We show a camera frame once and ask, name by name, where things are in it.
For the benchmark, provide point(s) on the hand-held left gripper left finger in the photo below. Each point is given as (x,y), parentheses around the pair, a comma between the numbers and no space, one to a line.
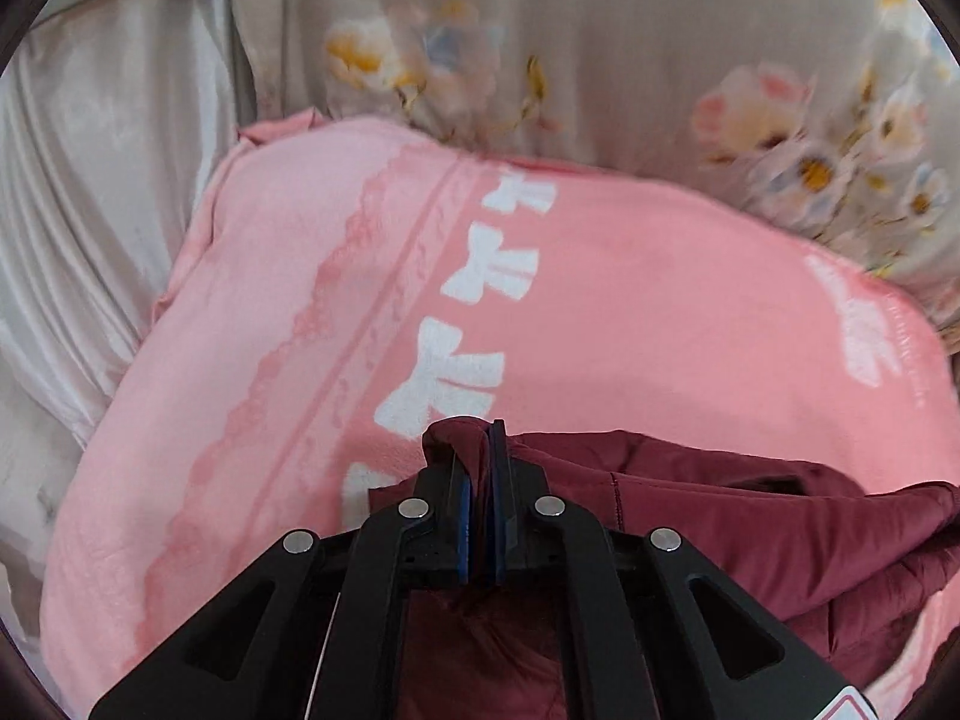
(463,532)

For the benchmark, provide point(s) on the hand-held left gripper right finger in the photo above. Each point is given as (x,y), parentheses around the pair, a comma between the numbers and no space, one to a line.
(495,525)

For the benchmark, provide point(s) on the maroon puffer jacket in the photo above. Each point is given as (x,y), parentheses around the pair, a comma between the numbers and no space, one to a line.
(712,540)

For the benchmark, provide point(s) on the pink fleece blanket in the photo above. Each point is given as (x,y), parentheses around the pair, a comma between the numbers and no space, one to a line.
(637,300)

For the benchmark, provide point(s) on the grey floral quilt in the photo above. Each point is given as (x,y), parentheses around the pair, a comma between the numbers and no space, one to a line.
(600,52)

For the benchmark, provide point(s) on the white satin cloth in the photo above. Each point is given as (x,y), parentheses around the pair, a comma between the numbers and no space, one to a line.
(90,165)

